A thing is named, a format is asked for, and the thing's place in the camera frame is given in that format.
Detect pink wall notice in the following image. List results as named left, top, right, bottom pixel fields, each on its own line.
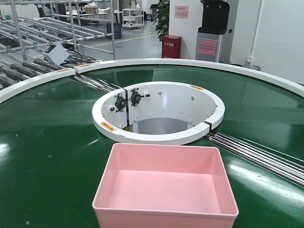
left=174, top=5, right=189, bottom=19

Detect pink plastic bin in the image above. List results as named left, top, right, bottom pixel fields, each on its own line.
left=92, top=143, right=239, bottom=228

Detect white outer conveyor rim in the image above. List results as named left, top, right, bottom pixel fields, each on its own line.
left=0, top=58, right=304, bottom=103

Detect white control box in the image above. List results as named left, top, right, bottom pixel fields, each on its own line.
left=43, top=42, right=69, bottom=66

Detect grey black standing machine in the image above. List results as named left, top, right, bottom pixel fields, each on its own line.
left=195, top=0, right=238, bottom=64

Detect white shelf cart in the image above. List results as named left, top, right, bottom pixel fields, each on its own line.
left=122, top=8, right=144, bottom=29

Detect white inner conveyor ring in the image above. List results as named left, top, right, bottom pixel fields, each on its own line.
left=92, top=81, right=226, bottom=146

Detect red fire extinguisher box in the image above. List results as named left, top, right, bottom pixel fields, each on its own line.
left=162, top=35, right=182, bottom=58

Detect green potted plant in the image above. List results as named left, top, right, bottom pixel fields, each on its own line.
left=152, top=0, right=170, bottom=41

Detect metal roller rack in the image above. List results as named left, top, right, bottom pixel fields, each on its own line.
left=0, top=0, right=117, bottom=89

